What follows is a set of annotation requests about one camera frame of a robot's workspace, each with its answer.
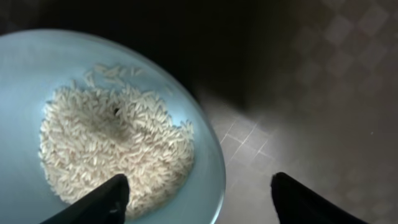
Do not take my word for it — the brown serving tray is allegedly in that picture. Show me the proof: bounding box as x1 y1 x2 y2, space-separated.
1 0 397 223

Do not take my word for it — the small blue rice dish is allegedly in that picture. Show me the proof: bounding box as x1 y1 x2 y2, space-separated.
1 30 226 223

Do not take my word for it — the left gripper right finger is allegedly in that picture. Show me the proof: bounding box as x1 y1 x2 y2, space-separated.
271 172 366 224

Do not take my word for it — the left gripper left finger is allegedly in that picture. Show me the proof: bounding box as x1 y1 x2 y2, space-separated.
42 174 130 224

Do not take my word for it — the pile of white rice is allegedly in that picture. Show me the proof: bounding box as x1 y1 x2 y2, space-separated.
39 64 194 219

